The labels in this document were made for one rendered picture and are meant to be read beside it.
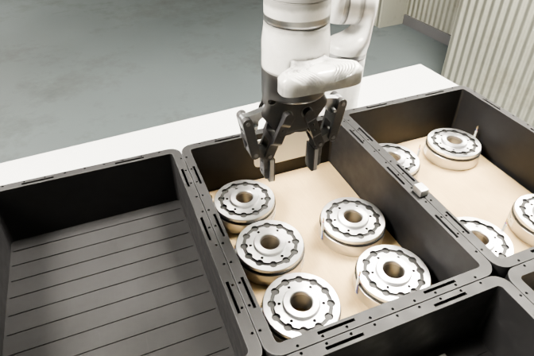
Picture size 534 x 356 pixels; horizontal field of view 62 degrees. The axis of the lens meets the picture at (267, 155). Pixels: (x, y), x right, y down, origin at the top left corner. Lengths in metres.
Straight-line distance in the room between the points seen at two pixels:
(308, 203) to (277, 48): 0.38
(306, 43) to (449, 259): 0.36
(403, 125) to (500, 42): 1.93
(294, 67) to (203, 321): 0.36
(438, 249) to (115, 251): 0.48
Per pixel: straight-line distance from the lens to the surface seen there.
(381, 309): 0.53
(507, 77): 2.83
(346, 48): 0.96
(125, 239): 0.75
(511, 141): 0.94
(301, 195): 0.80
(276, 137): 0.52
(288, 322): 0.59
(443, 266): 0.67
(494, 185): 0.91
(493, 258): 0.63
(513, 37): 2.77
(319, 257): 0.70
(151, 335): 0.64
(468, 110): 1.00
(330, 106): 0.55
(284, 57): 0.46
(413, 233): 0.70
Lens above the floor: 1.36
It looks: 37 degrees down
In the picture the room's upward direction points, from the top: straight up
